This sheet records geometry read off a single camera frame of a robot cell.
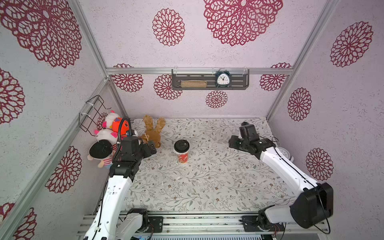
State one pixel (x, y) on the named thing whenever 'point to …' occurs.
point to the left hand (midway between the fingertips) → (147, 146)
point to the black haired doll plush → (102, 150)
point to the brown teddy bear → (152, 134)
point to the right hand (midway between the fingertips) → (231, 139)
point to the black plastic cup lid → (181, 146)
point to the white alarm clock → (286, 153)
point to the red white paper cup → (183, 158)
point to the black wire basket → (90, 125)
